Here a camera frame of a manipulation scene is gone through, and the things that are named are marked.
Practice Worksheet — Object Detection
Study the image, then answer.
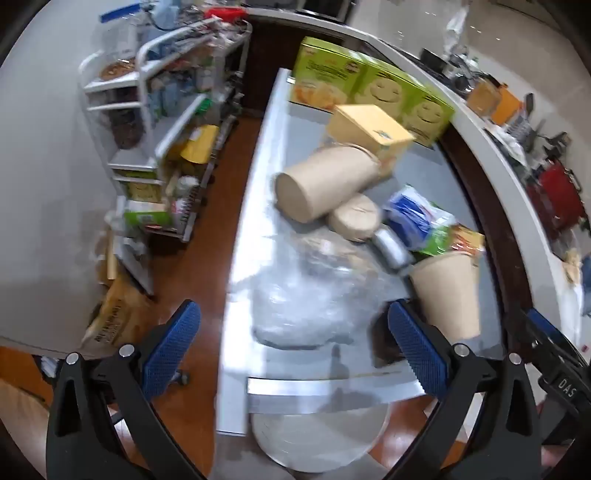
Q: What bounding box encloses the clear plastic bag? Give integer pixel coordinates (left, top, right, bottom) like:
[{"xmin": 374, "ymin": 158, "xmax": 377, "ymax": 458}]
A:
[{"xmin": 252, "ymin": 233, "xmax": 402, "ymax": 349}]

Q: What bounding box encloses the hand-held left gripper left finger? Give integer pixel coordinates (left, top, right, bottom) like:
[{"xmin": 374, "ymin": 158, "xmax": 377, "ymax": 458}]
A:
[{"xmin": 46, "ymin": 299, "xmax": 206, "ymax": 480}]

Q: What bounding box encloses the curved white-topped counter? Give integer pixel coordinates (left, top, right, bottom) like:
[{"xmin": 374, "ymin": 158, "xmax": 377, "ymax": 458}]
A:
[{"xmin": 245, "ymin": 9, "xmax": 587, "ymax": 352}]

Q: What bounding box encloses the blue white packet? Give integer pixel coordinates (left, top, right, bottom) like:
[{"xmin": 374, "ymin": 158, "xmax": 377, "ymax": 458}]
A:
[{"xmin": 384, "ymin": 185, "xmax": 455, "ymax": 252}]

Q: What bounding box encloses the green snack bag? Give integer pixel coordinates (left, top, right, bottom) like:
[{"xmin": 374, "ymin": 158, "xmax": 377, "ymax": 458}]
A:
[{"xmin": 416, "ymin": 217, "xmax": 485, "ymax": 257}]

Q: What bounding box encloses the brown paper cup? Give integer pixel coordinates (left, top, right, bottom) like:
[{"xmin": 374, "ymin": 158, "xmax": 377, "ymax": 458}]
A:
[{"xmin": 409, "ymin": 251, "xmax": 483, "ymax": 340}]

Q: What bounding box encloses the green smiley snack box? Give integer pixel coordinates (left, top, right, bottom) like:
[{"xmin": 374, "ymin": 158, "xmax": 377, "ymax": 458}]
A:
[
  {"xmin": 402, "ymin": 85, "xmax": 455, "ymax": 148},
  {"xmin": 353, "ymin": 58, "xmax": 423, "ymax": 116}
]

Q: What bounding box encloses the small green box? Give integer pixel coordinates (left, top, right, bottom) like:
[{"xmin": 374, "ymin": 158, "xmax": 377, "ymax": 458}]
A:
[{"xmin": 124, "ymin": 210, "xmax": 169, "ymax": 227}]

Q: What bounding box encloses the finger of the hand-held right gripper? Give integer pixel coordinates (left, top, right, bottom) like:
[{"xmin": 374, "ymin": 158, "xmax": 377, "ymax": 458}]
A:
[
  {"xmin": 538, "ymin": 364, "xmax": 591, "ymax": 409},
  {"xmin": 524, "ymin": 307, "xmax": 591, "ymax": 384}
]

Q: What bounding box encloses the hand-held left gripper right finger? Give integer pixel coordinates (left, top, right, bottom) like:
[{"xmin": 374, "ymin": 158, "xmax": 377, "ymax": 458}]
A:
[{"xmin": 387, "ymin": 299, "xmax": 550, "ymax": 480}]

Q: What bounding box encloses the silver sachet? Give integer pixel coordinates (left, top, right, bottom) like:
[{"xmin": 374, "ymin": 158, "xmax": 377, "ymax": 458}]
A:
[{"xmin": 372, "ymin": 226, "xmax": 414, "ymax": 273}]

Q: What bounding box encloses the brown paper bag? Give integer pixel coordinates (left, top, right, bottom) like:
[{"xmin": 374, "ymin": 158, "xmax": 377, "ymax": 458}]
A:
[{"xmin": 83, "ymin": 277, "xmax": 153, "ymax": 349}]

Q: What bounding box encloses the green chip-print snack box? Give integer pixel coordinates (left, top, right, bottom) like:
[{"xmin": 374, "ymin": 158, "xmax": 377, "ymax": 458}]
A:
[{"xmin": 290, "ymin": 37, "xmax": 370, "ymax": 112}]

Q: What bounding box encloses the yellow cardboard box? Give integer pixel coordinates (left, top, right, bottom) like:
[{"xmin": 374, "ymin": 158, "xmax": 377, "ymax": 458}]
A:
[{"xmin": 327, "ymin": 104, "xmax": 416, "ymax": 178}]

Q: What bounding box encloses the yellow packet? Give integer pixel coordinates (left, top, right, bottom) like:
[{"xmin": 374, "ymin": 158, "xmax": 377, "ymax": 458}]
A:
[{"xmin": 180, "ymin": 124, "xmax": 220, "ymax": 164}]

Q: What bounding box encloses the brown paper lid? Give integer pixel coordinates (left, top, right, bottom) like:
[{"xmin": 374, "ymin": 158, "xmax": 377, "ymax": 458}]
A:
[{"xmin": 329, "ymin": 194, "xmax": 382, "ymax": 241}]

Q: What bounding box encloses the metal utensil holder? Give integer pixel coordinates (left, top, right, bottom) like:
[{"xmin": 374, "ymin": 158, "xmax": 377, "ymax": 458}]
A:
[{"xmin": 508, "ymin": 111, "xmax": 532, "ymax": 139}]

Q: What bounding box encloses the brown canister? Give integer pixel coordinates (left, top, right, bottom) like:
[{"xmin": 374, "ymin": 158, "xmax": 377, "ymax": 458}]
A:
[{"xmin": 466, "ymin": 76, "xmax": 502, "ymax": 116}]

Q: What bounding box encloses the white round trash bin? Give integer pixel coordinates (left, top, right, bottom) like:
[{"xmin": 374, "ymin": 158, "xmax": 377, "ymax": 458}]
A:
[{"xmin": 252, "ymin": 401, "xmax": 391, "ymax": 474}]

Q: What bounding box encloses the red flat item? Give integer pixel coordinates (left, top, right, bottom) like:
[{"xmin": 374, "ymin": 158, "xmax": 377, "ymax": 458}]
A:
[{"xmin": 203, "ymin": 7, "xmax": 247, "ymax": 21}]

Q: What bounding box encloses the white metal storage rack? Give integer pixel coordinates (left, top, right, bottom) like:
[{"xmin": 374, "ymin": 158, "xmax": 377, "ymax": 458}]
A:
[{"xmin": 78, "ymin": 14, "xmax": 252, "ymax": 296}]

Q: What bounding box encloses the orange canister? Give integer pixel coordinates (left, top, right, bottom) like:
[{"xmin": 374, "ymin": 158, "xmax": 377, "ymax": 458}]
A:
[{"xmin": 492, "ymin": 88, "xmax": 525, "ymax": 125}]

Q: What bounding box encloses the red cooking pot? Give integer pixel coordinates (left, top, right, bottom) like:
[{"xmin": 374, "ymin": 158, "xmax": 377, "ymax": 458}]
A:
[{"xmin": 526, "ymin": 161, "xmax": 587, "ymax": 232}]

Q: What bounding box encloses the large brown paper tub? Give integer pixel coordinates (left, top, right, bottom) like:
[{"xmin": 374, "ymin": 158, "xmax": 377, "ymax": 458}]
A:
[{"xmin": 274, "ymin": 145, "xmax": 382, "ymax": 224}]

